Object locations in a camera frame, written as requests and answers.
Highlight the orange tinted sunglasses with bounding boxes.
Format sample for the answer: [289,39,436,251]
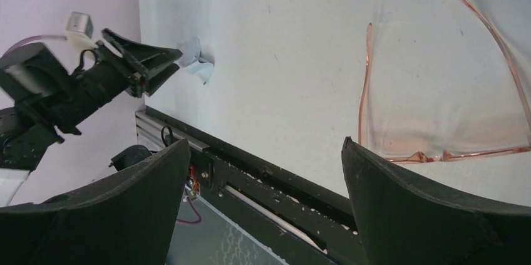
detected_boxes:
[358,0,530,164]

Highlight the aluminium extrusion rail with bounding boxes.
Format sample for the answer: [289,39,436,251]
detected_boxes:
[135,110,209,152]

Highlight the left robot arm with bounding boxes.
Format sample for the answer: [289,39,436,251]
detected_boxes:
[1,29,183,207]

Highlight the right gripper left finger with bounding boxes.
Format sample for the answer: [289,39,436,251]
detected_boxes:
[1,140,190,264]

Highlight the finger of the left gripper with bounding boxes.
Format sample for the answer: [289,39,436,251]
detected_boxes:
[101,28,183,73]
[142,63,179,96]

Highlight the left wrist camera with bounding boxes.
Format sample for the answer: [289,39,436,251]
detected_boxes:
[64,11,97,51]

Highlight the light blue cleaning cloth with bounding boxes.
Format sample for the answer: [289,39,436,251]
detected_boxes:
[175,37,214,85]

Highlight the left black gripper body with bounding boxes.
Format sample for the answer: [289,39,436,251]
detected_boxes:
[50,45,134,135]

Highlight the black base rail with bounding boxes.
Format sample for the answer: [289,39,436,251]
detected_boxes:
[145,108,367,264]

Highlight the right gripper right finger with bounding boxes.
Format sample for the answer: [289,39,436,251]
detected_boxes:
[341,137,530,264]

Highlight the left controller board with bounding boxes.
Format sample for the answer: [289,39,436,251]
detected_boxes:
[185,165,200,200]

